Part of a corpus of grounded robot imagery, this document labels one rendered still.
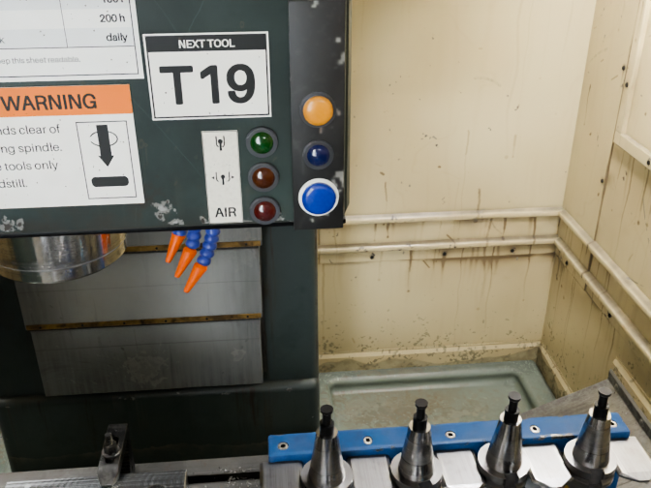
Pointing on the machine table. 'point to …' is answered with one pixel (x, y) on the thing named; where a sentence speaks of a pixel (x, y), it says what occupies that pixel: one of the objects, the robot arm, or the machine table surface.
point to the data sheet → (69, 40)
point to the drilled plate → (115, 483)
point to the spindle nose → (58, 257)
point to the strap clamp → (108, 473)
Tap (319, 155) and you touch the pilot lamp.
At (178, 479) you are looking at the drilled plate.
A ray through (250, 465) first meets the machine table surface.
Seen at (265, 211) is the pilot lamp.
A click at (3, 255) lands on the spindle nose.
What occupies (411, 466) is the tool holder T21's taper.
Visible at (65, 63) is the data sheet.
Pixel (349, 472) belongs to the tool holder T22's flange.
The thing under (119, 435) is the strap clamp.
